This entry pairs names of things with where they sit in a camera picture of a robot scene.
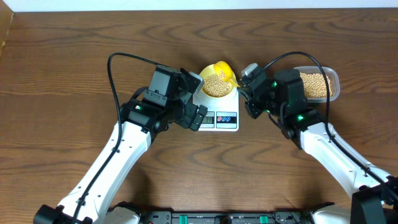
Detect yellow plastic measuring scoop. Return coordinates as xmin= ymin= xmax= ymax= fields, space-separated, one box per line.
xmin=213 ymin=61 xmax=239 ymax=88

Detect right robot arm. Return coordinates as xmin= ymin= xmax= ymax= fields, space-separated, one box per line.
xmin=238 ymin=63 xmax=397 ymax=223

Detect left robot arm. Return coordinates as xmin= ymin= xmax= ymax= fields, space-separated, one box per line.
xmin=34 ymin=65 xmax=207 ymax=223

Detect white digital kitchen scale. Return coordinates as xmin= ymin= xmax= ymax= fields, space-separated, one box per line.
xmin=193 ymin=88 xmax=239 ymax=132

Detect soybeans in bowl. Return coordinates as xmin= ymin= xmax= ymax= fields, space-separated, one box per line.
xmin=202 ymin=73 xmax=232 ymax=98

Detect pale yellow bowl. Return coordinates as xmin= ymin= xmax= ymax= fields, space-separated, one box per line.
xmin=200 ymin=64 xmax=237 ymax=93

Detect soybeans in container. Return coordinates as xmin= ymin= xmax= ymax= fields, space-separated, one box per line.
xmin=300 ymin=72 xmax=327 ymax=98

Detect clear plastic container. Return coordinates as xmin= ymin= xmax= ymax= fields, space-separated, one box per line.
xmin=295 ymin=66 xmax=341 ymax=103

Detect black right camera cable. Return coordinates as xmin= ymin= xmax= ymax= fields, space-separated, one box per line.
xmin=262 ymin=51 xmax=398 ymax=203

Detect black camera cable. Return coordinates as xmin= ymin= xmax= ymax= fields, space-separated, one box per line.
xmin=70 ymin=52 xmax=164 ymax=224
xmin=262 ymin=51 xmax=398 ymax=203

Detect black left camera cable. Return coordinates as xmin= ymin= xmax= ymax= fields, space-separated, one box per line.
xmin=70 ymin=52 xmax=164 ymax=224

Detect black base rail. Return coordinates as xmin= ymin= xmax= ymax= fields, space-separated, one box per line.
xmin=107 ymin=201 xmax=352 ymax=224

